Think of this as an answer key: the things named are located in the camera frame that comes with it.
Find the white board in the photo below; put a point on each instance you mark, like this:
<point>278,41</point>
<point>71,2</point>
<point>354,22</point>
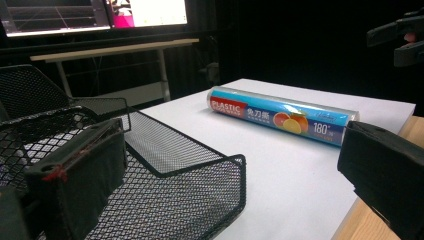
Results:
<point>293,186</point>

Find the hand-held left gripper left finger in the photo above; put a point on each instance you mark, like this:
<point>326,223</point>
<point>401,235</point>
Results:
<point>83,170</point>

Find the black curtain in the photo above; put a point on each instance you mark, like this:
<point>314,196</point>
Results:
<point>300,40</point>

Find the wooden side table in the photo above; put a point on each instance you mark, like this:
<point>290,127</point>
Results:
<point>113,50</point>

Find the computer monitor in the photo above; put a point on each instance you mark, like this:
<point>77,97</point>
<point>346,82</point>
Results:
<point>93,15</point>

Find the plastic wrap roll blue label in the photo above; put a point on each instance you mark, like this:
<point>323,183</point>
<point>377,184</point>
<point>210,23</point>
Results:
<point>283,115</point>

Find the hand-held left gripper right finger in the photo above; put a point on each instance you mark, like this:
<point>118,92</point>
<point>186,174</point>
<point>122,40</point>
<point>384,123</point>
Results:
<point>386,160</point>

